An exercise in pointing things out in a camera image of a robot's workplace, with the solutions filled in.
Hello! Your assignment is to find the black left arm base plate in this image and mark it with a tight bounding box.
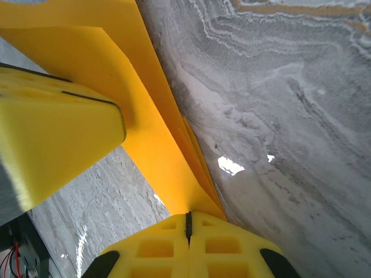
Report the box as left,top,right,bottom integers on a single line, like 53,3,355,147
0,213,52,278

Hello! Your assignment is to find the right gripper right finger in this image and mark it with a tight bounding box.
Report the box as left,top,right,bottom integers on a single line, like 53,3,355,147
187,210,303,278

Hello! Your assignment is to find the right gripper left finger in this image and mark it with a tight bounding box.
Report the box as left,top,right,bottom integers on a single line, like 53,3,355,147
82,213,191,278

